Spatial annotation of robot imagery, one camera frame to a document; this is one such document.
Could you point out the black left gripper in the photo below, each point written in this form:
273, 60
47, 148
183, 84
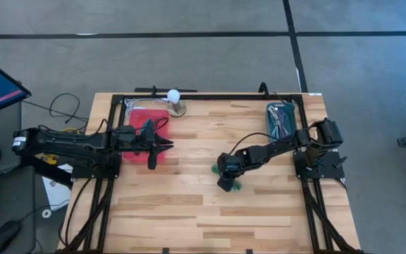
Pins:
136, 141

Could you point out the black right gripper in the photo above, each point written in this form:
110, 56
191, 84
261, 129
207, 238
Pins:
233, 164

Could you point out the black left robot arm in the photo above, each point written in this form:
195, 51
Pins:
65, 143

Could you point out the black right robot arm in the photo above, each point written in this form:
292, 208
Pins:
277, 150

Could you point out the pink translucent plastic bin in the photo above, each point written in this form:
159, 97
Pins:
136, 118

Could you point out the light bulb on metal base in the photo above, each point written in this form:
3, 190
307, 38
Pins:
173, 95

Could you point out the grey teal plastic bin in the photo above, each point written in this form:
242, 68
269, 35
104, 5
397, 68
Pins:
292, 113

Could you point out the white paper sheet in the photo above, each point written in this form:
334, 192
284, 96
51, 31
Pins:
56, 194

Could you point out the white tape roll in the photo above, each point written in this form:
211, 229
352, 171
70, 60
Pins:
44, 211

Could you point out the grey side desk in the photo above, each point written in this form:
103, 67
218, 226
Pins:
12, 197

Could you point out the black computer mouse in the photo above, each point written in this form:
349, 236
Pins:
4, 234

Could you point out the black table frame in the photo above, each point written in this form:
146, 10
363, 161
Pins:
206, 96

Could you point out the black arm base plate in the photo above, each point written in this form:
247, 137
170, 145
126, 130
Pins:
93, 173
330, 171

